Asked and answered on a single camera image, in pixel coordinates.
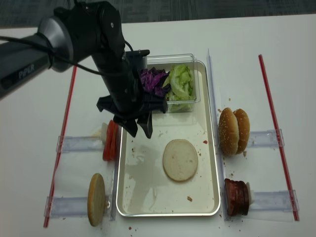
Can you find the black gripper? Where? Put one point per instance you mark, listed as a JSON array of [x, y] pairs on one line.
[[128, 101]]

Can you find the bun slice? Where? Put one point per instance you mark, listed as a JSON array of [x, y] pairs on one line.
[[180, 160], [96, 200]]

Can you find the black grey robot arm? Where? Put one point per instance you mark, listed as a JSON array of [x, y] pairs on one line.
[[70, 36]]

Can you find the white pusher block tomato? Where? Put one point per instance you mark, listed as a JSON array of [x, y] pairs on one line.
[[103, 133]]

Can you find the tomato slices stack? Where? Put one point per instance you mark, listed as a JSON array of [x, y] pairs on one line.
[[110, 148]]

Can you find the green lettuce leaves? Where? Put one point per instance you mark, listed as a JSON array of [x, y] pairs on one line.
[[182, 84]]

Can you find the clear holder behind tomato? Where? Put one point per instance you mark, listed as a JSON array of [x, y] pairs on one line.
[[67, 144]]

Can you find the clear holder behind bun slices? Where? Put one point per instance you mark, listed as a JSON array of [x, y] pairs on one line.
[[62, 207]]

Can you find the sliced meat patties stack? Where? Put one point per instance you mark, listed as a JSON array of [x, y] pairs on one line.
[[237, 196]]

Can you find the white pusher block meat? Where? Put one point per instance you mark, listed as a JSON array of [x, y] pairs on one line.
[[249, 193]]

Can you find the clear holder behind meat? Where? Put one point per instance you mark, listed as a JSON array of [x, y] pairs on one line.
[[284, 201]]

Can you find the purple cabbage pieces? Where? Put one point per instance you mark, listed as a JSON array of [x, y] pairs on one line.
[[155, 81]]

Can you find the white metal tray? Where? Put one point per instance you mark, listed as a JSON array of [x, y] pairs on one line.
[[144, 189]]

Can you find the clear plastic salad box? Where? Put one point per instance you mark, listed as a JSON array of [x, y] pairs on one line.
[[167, 61]]

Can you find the left red strip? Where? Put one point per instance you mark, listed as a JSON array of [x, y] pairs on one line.
[[58, 155]]

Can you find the red strip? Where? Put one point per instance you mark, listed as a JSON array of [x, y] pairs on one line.
[[58, 155], [295, 207]]

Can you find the sesame bun top front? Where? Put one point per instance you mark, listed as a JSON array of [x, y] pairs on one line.
[[228, 132]]

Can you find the sesame bun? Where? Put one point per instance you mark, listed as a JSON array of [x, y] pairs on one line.
[[228, 132], [243, 128]]

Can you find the sesame bun top rear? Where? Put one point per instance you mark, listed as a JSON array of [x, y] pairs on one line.
[[243, 128]]

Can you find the clear holder behind sesame buns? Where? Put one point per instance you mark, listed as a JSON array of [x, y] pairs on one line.
[[263, 139]]

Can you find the right red strip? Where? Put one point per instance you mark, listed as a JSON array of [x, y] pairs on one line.
[[295, 207]]

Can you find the left clear vertical rail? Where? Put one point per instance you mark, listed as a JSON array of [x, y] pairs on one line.
[[114, 193]]

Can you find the clear vertical rail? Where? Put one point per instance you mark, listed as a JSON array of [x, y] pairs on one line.
[[218, 153], [114, 193]]

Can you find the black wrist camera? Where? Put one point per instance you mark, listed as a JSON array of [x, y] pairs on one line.
[[138, 59]]

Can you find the right clear vertical rail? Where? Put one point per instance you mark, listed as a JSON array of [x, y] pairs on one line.
[[218, 153]]

